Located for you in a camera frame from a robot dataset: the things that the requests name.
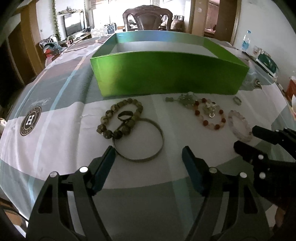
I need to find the white translucent bead bracelet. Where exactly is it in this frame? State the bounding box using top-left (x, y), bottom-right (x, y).
top-left (227, 109), bottom-right (254, 143)

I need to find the pearl flower brooch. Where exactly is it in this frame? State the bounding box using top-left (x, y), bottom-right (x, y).
top-left (203, 102), bottom-right (219, 118)

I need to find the thin metal bangle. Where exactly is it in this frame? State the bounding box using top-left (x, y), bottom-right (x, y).
top-left (112, 118), bottom-right (165, 163)

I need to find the small dark ring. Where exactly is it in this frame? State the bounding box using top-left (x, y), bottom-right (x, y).
top-left (117, 110), bottom-right (134, 121)

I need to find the operator hand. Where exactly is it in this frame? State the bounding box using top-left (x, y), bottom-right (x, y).
top-left (274, 207), bottom-right (286, 227)

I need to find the white bowl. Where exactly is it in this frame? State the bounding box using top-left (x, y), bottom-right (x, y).
top-left (291, 95), bottom-right (296, 113)

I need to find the red orange box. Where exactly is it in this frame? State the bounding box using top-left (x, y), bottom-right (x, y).
top-left (285, 76), bottom-right (296, 101)

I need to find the dark green box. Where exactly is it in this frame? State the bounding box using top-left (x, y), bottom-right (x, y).
top-left (256, 52), bottom-right (278, 77)

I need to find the patterned grey white tablecloth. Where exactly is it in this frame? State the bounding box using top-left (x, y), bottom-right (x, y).
top-left (1, 37), bottom-right (295, 240)

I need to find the plastic water bottle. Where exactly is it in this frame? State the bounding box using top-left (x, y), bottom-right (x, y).
top-left (241, 30), bottom-right (251, 52)

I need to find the green stone pendant charm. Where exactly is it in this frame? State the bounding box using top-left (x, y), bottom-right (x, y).
top-left (165, 92), bottom-right (198, 109)

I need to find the green cardboard box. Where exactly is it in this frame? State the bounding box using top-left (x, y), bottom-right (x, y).
top-left (90, 31), bottom-right (249, 97)

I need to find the clutter pile of bags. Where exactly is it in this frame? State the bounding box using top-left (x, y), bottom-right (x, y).
top-left (39, 34), bottom-right (67, 60)

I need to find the wooden tv cabinet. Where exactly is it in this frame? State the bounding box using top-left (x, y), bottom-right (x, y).
top-left (66, 33), bottom-right (92, 46)

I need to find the hanging green vine garland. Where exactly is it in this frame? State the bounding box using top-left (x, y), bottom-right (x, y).
top-left (52, 0), bottom-right (61, 41)

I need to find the dark wooden chair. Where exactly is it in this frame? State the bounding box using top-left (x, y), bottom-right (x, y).
top-left (122, 5), bottom-right (173, 32)

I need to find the flat screen television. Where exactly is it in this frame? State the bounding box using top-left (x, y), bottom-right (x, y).
top-left (63, 12), bottom-right (85, 37)

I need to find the red pink bead bracelet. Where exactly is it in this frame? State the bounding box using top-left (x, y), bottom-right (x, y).
top-left (194, 97), bottom-right (227, 131)

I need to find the brown wooden bead bracelet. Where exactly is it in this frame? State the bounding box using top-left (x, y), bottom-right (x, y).
top-left (96, 97), bottom-right (144, 140)

